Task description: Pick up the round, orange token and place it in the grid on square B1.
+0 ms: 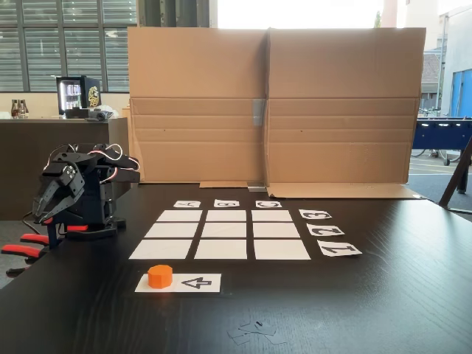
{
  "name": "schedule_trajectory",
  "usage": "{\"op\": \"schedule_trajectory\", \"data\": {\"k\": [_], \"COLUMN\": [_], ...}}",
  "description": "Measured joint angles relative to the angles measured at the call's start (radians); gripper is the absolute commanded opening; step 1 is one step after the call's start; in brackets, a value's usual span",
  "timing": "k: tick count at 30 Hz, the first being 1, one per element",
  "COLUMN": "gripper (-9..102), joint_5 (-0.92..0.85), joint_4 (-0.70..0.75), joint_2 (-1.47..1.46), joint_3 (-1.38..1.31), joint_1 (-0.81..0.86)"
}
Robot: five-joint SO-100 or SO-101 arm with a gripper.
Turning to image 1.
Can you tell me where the round orange token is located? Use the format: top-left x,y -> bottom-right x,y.
147,263 -> 173,290

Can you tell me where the white paper grid square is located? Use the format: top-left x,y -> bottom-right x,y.
193,239 -> 248,260
206,209 -> 248,223
156,209 -> 204,223
128,239 -> 193,260
251,209 -> 294,223
201,222 -> 248,239
253,239 -> 312,261
252,222 -> 302,239
144,222 -> 199,239

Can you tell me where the red and black clamp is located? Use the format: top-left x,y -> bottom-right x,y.
0,223 -> 90,278

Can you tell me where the dark grey device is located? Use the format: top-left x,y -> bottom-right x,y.
86,110 -> 112,123

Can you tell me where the white crumpled bag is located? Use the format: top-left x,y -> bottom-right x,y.
94,104 -> 121,119

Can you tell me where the black mini fridge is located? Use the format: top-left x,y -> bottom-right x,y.
55,75 -> 101,119

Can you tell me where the white arrow paper sheet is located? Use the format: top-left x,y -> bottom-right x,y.
134,273 -> 222,294

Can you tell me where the paper sheet number 3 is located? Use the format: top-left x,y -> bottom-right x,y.
298,209 -> 333,221

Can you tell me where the paper sheet number 2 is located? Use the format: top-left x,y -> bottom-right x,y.
306,223 -> 346,237

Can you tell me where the brown cardboard screen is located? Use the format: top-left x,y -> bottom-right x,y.
127,26 -> 428,201

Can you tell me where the paper sheet number 1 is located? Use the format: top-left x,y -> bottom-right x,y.
316,243 -> 364,258

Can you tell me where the blue foosball table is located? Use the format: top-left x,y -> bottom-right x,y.
412,116 -> 472,166

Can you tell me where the dark wooden frame leg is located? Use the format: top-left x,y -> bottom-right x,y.
438,134 -> 472,222

